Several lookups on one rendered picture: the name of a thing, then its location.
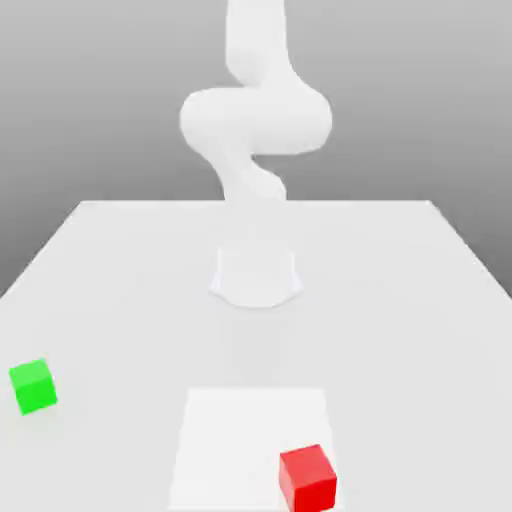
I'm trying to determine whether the small red cube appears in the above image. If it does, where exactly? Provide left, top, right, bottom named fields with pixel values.
left=278, top=443, right=338, bottom=512

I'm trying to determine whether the small green cube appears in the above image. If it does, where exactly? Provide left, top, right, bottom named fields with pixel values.
left=8, top=358, right=59, bottom=417

